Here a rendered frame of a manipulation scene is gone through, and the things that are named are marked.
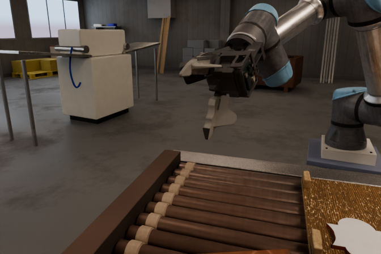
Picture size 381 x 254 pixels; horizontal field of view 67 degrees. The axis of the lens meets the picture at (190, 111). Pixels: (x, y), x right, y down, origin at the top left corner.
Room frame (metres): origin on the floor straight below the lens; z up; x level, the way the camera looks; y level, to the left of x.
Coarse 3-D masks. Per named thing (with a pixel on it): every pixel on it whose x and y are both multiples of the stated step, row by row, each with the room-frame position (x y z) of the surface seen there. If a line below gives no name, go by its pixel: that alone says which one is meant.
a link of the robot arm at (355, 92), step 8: (344, 88) 1.11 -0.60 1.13; (352, 88) 1.08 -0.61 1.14; (360, 88) 1.06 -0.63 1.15; (336, 96) 1.09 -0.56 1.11; (344, 96) 1.06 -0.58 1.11; (352, 96) 1.05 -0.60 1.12; (360, 96) 1.03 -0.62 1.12; (336, 104) 1.09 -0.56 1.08; (344, 104) 1.06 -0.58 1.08; (352, 104) 1.03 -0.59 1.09; (336, 112) 1.08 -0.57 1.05; (344, 112) 1.06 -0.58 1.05; (352, 112) 1.03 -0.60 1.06; (336, 120) 1.08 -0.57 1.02; (344, 120) 1.06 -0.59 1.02; (352, 120) 1.04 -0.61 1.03
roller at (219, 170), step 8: (192, 168) 0.87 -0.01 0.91; (200, 168) 0.87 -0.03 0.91; (208, 168) 0.86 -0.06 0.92; (216, 168) 0.86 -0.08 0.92; (224, 168) 0.86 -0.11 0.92; (240, 176) 0.82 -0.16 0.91; (248, 176) 0.82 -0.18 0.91; (256, 176) 0.81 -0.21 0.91; (264, 176) 0.81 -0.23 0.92; (272, 176) 0.81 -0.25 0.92; (280, 176) 0.80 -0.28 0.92; (288, 176) 0.80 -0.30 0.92; (296, 184) 0.78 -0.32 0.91
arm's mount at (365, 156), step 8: (368, 144) 1.08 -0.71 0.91; (328, 152) 1.04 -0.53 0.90; (336, 152) 1.03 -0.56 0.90; (344, 152) 1.02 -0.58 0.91; (352, 152) 1.01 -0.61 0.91; (360, 152) 1.01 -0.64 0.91; (368, 152) 1.00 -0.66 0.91; (344, 160) 1.02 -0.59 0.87; (352, 160) 1.01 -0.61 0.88; (360, 160) 1.00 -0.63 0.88; (368, 160) 0.99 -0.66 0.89
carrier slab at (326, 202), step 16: (304, 192) 0.69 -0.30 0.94; (320, 192) 0.69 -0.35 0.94; (336, 192) 0.69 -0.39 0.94; (352, 192) 0.69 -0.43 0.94; (368, 192) 0.69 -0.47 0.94; (304, 208) 0.62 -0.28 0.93; (320, 208) 0.61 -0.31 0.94; (336, 208) 0.61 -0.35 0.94; (352, 208) 0.61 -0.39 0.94; (368, 208) 0.61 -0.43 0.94; (320, 224) 0.55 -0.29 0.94; (336, 224) 0.55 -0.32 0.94
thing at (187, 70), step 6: (192, 60) 0.50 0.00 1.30; (204, 60) 0.52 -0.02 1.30; (186, 66) 0.48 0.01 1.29; (192, 66) 0.48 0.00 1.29; (198, 66) 0.48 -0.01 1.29; (204, 66) 0.48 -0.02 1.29; (210, 66) 0.47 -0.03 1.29; (216, 66) 0.47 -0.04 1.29; (180, 72) 0.47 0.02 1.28; (186, 72) 0.47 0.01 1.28; (192, 72) 0.49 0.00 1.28; (198, 72) 0.50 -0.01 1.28; (204, 72) 0.52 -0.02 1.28
